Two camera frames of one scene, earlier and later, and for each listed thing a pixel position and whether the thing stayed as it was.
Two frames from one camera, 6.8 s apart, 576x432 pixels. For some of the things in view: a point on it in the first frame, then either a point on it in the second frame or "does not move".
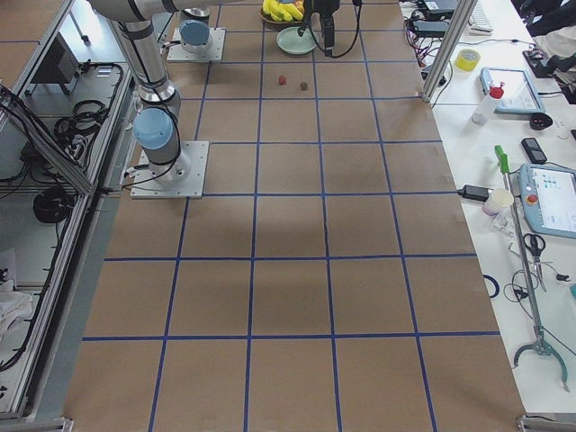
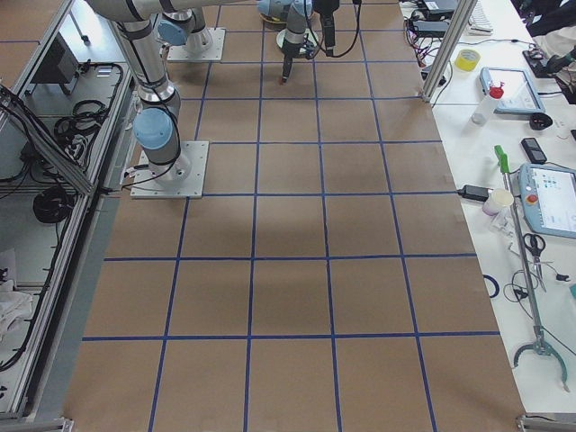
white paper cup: (499, 200) does not move
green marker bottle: (503, 158) does not move
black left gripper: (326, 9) → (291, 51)
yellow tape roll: (467, 59) does not move
